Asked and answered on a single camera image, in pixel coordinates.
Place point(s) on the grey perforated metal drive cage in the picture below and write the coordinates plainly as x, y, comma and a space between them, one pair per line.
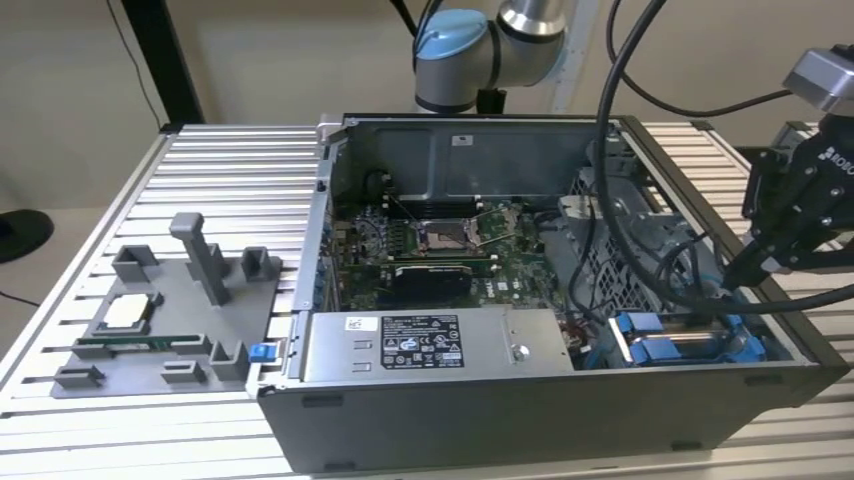
614, 280

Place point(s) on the dark grey open PC case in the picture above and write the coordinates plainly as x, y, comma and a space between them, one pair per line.
467, 425

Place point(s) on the black RAM slot row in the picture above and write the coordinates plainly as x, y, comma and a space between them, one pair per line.
440, 256
433, 202

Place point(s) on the silver CPU chip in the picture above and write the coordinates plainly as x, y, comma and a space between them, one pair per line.
129, 311

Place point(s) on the thin metal locking lever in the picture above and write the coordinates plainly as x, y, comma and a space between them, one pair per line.
403, 207

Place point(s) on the grey plastic parts rack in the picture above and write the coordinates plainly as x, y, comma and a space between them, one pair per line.
173, 320

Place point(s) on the black round stand base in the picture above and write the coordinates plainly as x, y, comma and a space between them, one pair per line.
22, 235

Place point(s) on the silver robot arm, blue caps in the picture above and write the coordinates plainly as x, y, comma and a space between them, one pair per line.
453, 75

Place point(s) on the green motherboard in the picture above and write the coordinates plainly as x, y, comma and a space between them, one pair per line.
527, 265

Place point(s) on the green RAM stick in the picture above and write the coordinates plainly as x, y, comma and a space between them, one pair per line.
153, 342

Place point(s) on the silver power supply unit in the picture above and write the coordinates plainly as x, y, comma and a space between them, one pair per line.
333, 350

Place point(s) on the black upright post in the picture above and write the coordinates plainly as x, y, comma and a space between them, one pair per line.
163, 60

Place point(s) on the small blue plastic block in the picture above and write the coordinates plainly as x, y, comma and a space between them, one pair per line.
261, 352

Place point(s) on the black graphics card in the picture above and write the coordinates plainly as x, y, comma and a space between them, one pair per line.
433, 285

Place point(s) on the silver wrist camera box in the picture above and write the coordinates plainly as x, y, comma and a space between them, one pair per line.
816, 75

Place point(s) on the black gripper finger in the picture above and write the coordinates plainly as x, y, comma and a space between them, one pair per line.
756, 260
816, 250

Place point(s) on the CPU socket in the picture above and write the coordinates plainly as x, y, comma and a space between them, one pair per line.
440, 235

